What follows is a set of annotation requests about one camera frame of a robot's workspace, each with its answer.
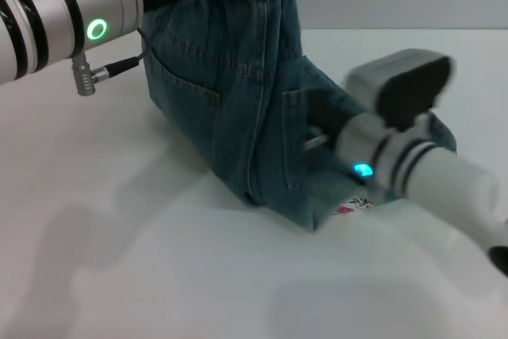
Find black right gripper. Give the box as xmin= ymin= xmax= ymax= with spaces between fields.
xmin=303 ymin=87 xmax=360 ymax=152

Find blue denim shorts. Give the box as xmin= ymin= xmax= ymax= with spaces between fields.
xmin=140 ymin=0 xmax=457 ymax=233

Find right wrist camera housing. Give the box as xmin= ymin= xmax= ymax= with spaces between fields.
xmin=344 ymin=48 xmax=458 ymax=130

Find left arm cable with plug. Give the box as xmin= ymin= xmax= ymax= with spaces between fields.
xmin=71 ymin=27 xmax=154 ymax=97

